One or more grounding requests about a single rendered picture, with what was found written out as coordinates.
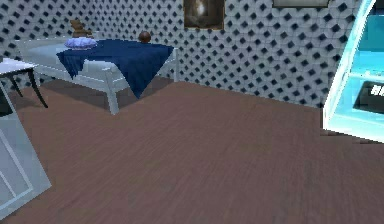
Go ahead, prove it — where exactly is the turquoise shelf unit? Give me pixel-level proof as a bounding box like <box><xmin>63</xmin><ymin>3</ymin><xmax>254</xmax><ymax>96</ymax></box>
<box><xmin>321</xmin><ymin>0</ymin><xmax>384</xmax><ymax>145</ymax></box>

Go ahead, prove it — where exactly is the pale lilac pillow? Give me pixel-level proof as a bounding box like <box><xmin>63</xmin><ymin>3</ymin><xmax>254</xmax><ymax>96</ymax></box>
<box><xmin>63</xmin><ymin>36</ymin><xmax>99</xmax><ymax>51</ymax></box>

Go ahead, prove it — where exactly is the brown teddy bear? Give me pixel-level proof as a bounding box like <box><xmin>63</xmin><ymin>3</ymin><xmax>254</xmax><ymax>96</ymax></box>
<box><xmin>69</xmin><ymin>19</ymin><xmax>94</xmax><ymax>39</ymax></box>

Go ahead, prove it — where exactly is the dark framed picture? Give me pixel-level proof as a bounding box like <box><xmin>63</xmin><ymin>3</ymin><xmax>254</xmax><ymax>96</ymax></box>
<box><xmin>183</xmin><ymin>0</ymin><xmax>225</xmax><ymax>31</ymax></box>

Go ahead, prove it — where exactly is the white table with black legs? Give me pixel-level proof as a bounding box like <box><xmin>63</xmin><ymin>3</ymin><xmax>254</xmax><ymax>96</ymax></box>
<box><xmin>0</xmin><ymin>57</ymin><xmax>49</xmax><ymax>109</ymax></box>

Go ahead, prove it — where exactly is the white bed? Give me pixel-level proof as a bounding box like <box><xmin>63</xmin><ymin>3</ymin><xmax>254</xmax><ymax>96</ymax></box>
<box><xmin>15</xmin><ymin>35</ymin><xmax>180</xmax><ymax>116</ymax></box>

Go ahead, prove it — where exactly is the dark blue blanket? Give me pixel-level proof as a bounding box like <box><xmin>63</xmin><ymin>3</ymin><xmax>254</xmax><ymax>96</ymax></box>
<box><xmin>55</xmin><ymin>38</ymin><xmax>175</xmax><ymax>100</ymax></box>

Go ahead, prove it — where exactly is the pale grey cupboard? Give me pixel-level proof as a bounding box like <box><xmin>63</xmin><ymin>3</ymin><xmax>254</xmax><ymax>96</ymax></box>
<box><xmin>0</xmin><ymin>81</ymin><xmax>53</xmax><ymax>221</ymax></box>

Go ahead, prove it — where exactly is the grey framed picture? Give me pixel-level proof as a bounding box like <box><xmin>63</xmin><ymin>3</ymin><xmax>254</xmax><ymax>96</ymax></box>
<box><xmin>272</xmin><ymin>0</ymin><xmax>331</xmax><ymax>9</ymax></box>

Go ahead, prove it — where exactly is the brown ball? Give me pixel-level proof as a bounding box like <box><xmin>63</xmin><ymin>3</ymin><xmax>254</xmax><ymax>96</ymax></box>
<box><xmin>138</xmin><ymin>31</ymin><xmax>152</xmax><ymax>44</ymax></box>

